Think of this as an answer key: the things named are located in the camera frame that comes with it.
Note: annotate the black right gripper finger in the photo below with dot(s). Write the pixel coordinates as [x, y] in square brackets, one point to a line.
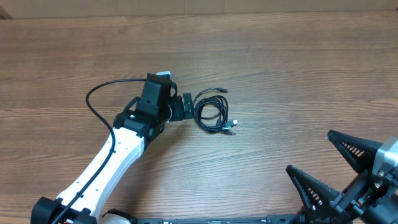
[315, 195]
[359, 153]

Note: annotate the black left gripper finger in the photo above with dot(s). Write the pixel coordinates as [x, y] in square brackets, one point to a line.
[178, 109]
[188, 106]

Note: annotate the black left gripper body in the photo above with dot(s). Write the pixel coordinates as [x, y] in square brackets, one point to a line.
[171, 102]

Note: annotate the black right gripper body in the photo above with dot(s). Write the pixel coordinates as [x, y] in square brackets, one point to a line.
[382, 210]

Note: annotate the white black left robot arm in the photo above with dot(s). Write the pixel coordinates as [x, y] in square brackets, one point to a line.
[140, 122]

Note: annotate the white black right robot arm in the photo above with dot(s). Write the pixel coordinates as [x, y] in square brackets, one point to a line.
[384, 168]

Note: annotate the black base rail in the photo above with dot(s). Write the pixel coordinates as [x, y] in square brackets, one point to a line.
[118, 217]

